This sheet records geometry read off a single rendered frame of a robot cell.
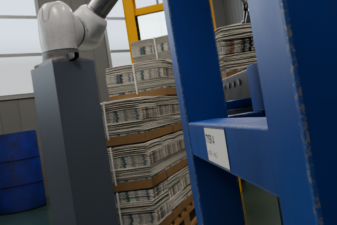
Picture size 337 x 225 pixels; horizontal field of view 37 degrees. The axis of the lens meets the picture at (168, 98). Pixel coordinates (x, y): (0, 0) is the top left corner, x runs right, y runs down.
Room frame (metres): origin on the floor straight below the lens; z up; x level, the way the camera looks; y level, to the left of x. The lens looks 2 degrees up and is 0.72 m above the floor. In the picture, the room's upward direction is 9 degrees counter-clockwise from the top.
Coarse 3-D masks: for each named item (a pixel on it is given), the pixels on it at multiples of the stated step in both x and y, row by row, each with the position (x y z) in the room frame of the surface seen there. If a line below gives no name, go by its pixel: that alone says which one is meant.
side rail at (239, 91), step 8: (240, 72) 1.27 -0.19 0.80; (224, 80) 1.48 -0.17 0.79; (232, 80) 1.38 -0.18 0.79; (240, 80) 1.29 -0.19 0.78; (224, 88) 1.48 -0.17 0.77; (232, 88) 1.39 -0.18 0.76; (240, 88) 1.30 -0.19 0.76; (248, 88) 1.22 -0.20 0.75; (232, 96) 1.41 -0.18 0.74; (240, 96) 1.31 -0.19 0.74; (248, 96) 1.23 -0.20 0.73
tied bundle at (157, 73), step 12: (156, 60) 3.00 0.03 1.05; (168, 60) 3.18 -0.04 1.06; (108, 72) 3.09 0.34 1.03; (120, 72) 3.07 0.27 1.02; (132, 72) 3.05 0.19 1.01; (144, 72) 3.03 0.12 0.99; (156, 72) 3.01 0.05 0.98; (168, 72) 3.13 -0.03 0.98; (108, 84) 3.09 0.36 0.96; (120, 84) 3.07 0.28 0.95; (132, 84) 3.05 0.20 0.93; (144, 84) 3.03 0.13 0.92; (156, 84) 3.01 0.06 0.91; (168, 84) 3.07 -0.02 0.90
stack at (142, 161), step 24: (144, 96) 2.54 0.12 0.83; (168, 96) 3.04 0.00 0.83; (120, 120) 2.47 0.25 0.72; (144, 120) 2.49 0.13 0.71; (168, 120) 2.94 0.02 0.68; (144, 144) 2.45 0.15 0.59; (168, 144) 2.84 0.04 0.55; (120, 168) 2.49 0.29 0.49; (144, 168) 2.45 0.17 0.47; (168, 168) 2.79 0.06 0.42; (120, 192) 2.50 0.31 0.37; (144, 192) 2.46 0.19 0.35; (168, 192) 2.73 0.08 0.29; (192, 192) 3.25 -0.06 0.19; (120, 216) 2.49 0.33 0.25; (144, 216) 2.47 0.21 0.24
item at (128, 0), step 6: (126, 0) 4.21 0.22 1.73; (132, 0) 4.28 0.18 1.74; (126, 6) 4.22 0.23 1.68; (132, 6) 4.20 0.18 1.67; (126, 12) 4.22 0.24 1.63; (132, 12) 4.20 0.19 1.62; (126, 18) 4.22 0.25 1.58; (132, 18) 4.21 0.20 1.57; (126, 24) 4.22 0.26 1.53; (132, 24) 4.21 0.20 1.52; (132, 30) 4.21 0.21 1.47; (138, 30) 4.28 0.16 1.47; (132, 36) 4.21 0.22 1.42; (138, 36) 4.24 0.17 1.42; (132, 60) 4.22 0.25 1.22
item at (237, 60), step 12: (240, 24) 1.97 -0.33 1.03; (216, 36) 2.08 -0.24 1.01; (228, 36) 1.97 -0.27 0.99; (240, 36) 1.97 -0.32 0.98; (252, 36) 1.98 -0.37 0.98; (228, 48) 1.98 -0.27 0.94; (240, 48) 1.98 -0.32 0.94; (252, 48) 1.99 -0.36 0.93; (228, 60) 1.98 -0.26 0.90; (240, 60) 1.99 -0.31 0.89; (252, 60) 1.99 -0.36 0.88
